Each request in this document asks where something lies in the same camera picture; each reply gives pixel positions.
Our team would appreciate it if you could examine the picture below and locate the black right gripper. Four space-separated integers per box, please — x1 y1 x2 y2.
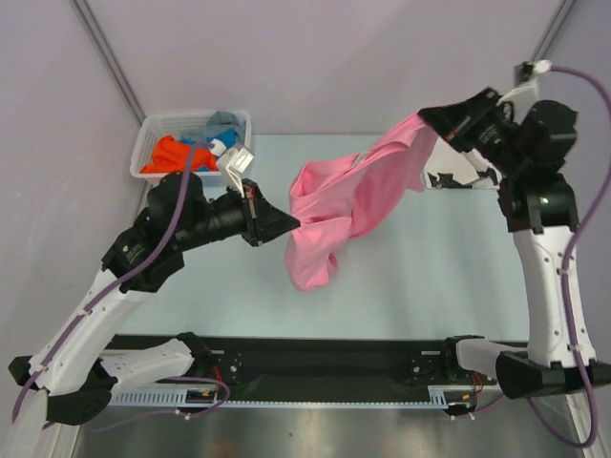
419 86 529 177

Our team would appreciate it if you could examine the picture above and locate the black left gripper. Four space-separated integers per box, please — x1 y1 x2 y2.
174 178 300 252

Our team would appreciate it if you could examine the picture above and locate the pink t shirt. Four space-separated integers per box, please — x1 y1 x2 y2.
284 114 437 291

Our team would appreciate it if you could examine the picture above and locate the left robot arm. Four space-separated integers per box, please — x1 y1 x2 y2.
9 173 300 426

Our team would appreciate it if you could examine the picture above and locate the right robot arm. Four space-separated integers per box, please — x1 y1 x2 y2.
418 88 610 399

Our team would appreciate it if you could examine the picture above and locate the folded white printed t shirt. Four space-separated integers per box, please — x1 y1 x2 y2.
422 139 501 191

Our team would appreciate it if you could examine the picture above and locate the blue t shirt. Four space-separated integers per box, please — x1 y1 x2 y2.
179 129 238 172

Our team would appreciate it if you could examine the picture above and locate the grey t shirt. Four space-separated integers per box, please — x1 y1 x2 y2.
180 111 246 143

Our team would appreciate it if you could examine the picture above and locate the orange t shirt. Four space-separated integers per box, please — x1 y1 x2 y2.
140 135 203 174

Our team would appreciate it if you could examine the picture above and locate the white perforated plastic basket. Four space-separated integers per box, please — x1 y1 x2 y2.
129 110 253 187

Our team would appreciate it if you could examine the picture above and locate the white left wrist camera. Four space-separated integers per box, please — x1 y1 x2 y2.
217 145 255 198

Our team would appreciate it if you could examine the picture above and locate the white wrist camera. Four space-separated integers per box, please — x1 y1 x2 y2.
217 145 255 198
496 59 552 115

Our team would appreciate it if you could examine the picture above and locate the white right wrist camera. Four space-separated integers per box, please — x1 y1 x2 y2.
496 59 552 115

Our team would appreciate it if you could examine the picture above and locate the left slotted cable duct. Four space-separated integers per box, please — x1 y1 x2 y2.
108 386 225 407

